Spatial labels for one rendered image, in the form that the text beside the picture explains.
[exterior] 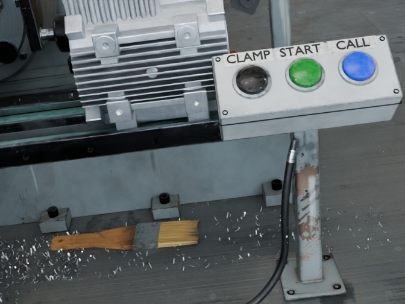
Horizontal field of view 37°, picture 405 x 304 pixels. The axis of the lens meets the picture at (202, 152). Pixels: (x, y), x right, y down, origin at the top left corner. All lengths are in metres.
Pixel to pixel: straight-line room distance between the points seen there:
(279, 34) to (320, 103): 0.60
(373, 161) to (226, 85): 0.43
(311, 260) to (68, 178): 0.37
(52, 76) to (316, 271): 0.82
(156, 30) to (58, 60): 0.60
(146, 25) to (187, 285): 0.33
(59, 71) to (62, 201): 0.51
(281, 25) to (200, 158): 0.40
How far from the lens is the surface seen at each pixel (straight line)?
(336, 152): 0.98
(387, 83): 0.58
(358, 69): 0.58
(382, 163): 0.95
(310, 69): 0.57
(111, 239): 0.83
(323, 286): 0.71
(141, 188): 0.87
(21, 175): 0.88
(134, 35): 0.75
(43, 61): 1.34
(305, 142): 0.61
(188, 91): 0.77
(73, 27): 0.77
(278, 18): 1.14
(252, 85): 0.56
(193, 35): 0.74
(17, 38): 1.10
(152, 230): 0.82
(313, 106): 0.56
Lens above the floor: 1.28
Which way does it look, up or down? 29 degrees down
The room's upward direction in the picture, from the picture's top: 8 degrees counter-clockwise
